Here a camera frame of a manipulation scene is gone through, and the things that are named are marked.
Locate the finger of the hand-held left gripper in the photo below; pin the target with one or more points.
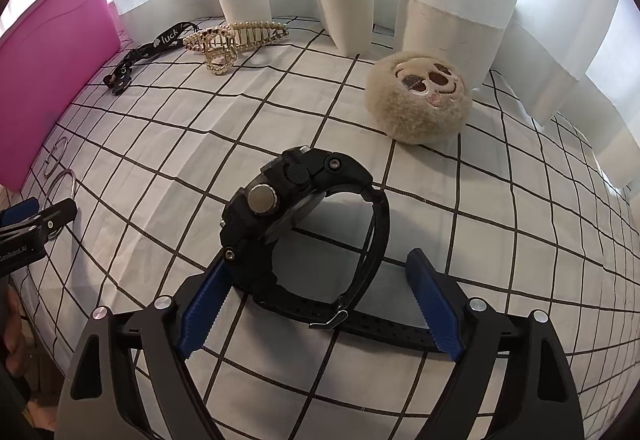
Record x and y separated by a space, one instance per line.
55 216
19 212

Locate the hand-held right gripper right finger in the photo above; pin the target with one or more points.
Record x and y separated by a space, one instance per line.
436 310

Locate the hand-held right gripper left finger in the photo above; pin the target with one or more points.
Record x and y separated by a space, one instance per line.
202 315

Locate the black digital wrist watch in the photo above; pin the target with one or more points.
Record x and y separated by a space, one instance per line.
300 176

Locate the white grid-pattern tablecloth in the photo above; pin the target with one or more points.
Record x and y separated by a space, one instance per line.
150 145

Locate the pink plastic box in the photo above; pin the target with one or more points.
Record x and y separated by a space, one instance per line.
50 70

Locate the beige plush face toy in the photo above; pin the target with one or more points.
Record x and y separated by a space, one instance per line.
415 117

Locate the black printed hair ribbon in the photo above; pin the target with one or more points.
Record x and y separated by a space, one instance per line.
165 40

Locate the gold pearl hair claw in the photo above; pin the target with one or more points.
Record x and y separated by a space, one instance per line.
220 39

